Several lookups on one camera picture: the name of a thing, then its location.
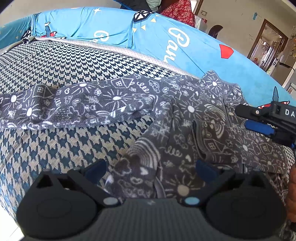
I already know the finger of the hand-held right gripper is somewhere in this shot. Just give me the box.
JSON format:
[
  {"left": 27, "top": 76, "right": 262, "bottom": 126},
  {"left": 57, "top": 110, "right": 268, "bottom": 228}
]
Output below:
[
  {"left": 235, "top": 104, "right": 274, "bottom": 121},
  {"left": 245, "top": 119, "right": 276, "bottom": 136}
]

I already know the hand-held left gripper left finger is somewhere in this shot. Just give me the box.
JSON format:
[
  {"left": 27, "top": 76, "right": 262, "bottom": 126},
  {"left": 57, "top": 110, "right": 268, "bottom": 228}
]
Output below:
[{"left": 31, "top": 159, "right": 121, "bottom": 208}]

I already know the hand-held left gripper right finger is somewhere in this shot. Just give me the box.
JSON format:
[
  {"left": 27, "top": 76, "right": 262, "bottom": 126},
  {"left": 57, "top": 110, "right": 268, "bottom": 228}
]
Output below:
[{"left": 183, "top": 159, "right": 270, "bottom": 208}]

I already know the grey patterned fleece jacket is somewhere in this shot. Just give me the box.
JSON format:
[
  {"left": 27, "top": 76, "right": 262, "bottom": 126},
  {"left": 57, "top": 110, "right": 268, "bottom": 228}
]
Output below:
[{"left": 0, "top": 70, "right": 289, "bottom": 200}]

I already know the person's right hand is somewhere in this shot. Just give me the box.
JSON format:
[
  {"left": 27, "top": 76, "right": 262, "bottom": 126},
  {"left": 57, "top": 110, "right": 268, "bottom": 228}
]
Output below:
[{"left": 286, "top": 162, "right": 296, "bottom": 223}]

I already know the grey refrigerator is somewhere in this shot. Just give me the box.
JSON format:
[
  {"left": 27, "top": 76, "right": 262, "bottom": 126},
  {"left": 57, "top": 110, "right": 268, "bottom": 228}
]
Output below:
[{"left": 270, "top": 35, "right": 296, "bottom": 93}]

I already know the dark wooden dining chair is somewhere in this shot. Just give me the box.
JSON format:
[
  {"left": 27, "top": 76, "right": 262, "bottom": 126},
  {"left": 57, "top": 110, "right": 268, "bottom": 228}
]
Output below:
[{"left": 208, "top": 25, "right": 223, "bottom": 39}]

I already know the white-clothed dining table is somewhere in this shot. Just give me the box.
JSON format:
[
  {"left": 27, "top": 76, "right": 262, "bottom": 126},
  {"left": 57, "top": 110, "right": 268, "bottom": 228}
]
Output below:
[{"left": 194, "top": 15, "right": 208, "bottom": 32}]

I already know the houndstooth sofa seat cover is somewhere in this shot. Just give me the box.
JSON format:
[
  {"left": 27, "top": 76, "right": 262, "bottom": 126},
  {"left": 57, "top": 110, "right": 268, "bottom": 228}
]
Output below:
[{"left": 0, "top": 38, "right": 296, "bottom": 241}]

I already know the red floral jacket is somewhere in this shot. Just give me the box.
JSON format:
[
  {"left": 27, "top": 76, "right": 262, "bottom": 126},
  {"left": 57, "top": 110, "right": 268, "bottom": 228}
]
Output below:
[{"left": 161, "top": 0, "right": 196, "bottom": 28}]

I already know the blue printed sofa cover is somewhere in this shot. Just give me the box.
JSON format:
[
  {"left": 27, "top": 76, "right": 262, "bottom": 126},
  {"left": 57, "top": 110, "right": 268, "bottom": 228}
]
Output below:
[{"left": 0, "top": 7, "right": 296, "bottom": 116}]

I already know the pale green pillow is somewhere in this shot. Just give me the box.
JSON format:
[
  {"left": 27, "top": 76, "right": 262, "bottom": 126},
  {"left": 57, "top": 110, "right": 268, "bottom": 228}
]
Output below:
[{"left": 146, "top": 0, "right": 162, "bottom": 12}]

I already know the black and blue jacket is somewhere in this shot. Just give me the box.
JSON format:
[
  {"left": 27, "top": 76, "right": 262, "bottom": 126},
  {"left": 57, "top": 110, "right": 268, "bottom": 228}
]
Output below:
[{"left": 116, "top": 0, "right": 153, "bottom": 12}]

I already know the brown wooden door frame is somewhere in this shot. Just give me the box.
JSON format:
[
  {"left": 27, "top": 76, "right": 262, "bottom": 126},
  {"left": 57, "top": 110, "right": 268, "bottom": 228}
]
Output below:
[
  {"left": 193, "top": 0, "right": 204, "bottom": 15},
  {"left": 247, "top": 19, "right": 288, "bottom": 72}
]

